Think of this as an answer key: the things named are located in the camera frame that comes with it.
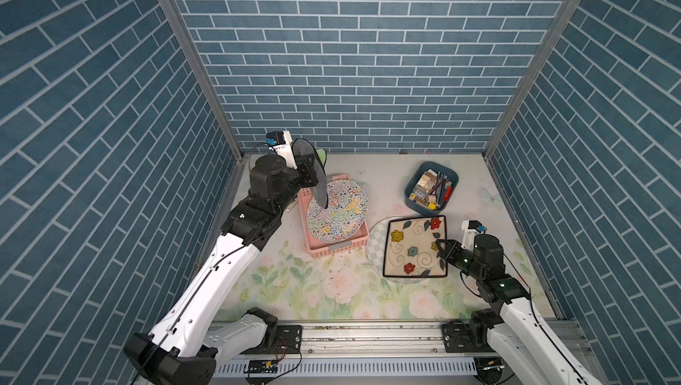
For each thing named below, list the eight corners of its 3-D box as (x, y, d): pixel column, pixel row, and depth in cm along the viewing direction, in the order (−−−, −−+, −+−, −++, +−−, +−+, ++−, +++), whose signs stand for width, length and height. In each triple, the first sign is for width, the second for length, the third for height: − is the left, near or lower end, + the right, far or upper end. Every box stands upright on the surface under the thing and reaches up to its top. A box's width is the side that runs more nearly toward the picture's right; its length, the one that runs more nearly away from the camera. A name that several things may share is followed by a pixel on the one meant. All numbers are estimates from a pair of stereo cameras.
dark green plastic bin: (394, 198, 106) (395, 194, 103) (421, 161, 119) (422, 157, 117) (436, 222, 99) (438, 217, 97) (460, 179, 112) (462, 175, 110)
